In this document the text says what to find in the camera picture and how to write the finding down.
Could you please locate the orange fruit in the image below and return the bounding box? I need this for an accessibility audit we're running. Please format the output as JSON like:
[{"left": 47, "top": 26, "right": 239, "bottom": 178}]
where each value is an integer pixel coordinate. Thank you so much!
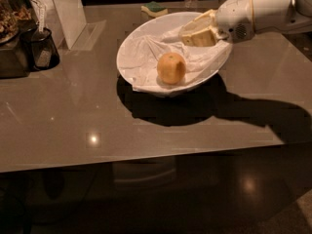
[{"left": 157, "top": 53, "right": 186, "bottom": 85}]

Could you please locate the dark metal box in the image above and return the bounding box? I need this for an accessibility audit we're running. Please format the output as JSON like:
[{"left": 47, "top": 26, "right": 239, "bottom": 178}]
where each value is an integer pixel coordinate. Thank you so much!
[{"left": 0, "top": 37, "right": 29, "bottom": 79}]

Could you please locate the white utensil in cup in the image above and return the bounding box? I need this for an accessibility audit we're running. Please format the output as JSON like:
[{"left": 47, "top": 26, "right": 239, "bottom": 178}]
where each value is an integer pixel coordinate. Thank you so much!
[{"left": 32, "top": 0, "right": 46, "bottom": 41}]

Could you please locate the black mesh cup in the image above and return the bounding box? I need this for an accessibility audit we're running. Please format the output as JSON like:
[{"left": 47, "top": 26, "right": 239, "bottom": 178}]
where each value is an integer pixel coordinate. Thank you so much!
[{"left": 19, "top": 28, "right": 59, "bottom": 71}]

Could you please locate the white paper towel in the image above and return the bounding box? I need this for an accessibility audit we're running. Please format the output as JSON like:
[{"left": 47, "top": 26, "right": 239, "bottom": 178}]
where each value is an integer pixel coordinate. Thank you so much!
[{"left": 118, "top": 27, "right": 232, "bottom": 95}]

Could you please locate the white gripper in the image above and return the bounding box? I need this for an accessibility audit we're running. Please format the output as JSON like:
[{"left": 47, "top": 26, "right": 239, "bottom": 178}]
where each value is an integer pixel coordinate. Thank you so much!
[{"left": 178, "top": 0, "right": 254, "bottom": 47}]

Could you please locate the white bowl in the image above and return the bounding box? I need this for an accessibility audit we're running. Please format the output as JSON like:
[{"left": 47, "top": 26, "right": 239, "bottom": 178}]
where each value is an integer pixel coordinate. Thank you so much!
[{"left": 116, "top": 12, "right": 233, "bottom": 97}]

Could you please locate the glass jar of snacks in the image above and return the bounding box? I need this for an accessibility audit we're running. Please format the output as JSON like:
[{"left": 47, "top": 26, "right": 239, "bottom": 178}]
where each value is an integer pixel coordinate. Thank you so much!
[{"left": 0, "top": 0, "right": 31, "bottom": 44}]

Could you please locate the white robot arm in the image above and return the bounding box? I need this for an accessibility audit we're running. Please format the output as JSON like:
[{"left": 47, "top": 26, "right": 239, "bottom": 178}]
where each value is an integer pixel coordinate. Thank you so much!
[{"left": 178, "top": 0, "right": 312, "bottom": 47}]

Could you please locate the green yellow sponge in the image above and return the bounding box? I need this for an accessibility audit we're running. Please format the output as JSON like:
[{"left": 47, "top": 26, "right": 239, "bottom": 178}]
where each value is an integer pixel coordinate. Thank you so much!
[{"left": 140, "top": 1, "right": 168, "bottom": 18}]

